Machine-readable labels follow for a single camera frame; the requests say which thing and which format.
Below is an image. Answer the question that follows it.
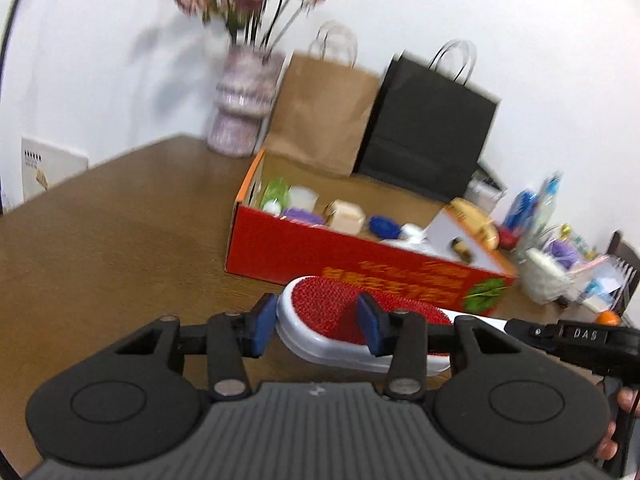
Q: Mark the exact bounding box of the white red lint brush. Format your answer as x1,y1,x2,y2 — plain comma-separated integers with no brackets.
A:
275,275,521,375

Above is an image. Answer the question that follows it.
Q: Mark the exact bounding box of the blue drink can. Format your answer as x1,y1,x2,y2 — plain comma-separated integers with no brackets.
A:
502,189,540,233

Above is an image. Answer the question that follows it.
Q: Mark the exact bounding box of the dark wooden chair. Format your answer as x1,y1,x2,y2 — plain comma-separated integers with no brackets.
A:
607,230,640,322

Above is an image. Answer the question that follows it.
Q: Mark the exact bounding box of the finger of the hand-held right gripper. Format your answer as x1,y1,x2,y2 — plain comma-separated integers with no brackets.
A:
504,318,561,354

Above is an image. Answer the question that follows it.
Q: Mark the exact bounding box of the person's right hand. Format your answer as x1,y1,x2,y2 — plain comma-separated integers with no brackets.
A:
592,389,640,462

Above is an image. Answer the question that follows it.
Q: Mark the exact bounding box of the mottled pink white vase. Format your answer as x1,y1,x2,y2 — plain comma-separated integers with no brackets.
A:
206,42,287,158

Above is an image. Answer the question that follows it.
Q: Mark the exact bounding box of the clear plastic bottle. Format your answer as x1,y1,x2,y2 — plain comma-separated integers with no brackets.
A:
532,172,564,241

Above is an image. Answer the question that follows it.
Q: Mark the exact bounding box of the white textured bowl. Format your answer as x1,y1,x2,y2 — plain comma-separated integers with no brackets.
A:
520,249,576,305

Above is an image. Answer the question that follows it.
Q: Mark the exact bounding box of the pale yellow small box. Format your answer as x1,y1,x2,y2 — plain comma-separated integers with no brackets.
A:
325,199,365,235

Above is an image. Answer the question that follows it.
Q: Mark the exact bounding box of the brown paper bag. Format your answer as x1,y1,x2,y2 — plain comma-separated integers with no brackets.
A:
263,21,383,178

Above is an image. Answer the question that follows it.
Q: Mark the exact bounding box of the purple small item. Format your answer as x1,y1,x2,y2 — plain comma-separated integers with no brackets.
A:
280,207,326,226

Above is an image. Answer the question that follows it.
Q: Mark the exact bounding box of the green round item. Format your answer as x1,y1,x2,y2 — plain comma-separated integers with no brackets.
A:
260,179,292,209

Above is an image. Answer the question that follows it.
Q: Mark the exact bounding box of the clear food container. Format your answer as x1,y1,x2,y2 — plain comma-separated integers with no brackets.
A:
465,160,507,206

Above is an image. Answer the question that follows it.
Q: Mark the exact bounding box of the red cardboard box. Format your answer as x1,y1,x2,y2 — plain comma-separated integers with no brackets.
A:
224,147,519,317

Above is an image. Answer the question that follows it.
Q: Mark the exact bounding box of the white tissue pack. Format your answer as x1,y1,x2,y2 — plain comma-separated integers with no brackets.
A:
289,186,320,211

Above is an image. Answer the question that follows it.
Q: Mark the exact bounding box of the white desk calendar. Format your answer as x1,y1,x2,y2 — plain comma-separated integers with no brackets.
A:
21,135,90,204

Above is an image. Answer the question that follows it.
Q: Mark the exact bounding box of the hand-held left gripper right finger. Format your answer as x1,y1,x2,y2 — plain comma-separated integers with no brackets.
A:
356,292,524,402

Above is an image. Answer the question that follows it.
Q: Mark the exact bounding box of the black paper bag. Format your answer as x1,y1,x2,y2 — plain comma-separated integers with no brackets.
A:
354,39,502,202

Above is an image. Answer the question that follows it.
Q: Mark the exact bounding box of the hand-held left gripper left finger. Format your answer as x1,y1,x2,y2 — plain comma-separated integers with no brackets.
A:
116,292,279,402

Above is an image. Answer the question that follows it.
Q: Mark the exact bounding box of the light blue packet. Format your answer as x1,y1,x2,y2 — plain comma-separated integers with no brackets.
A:
582,265,626,307

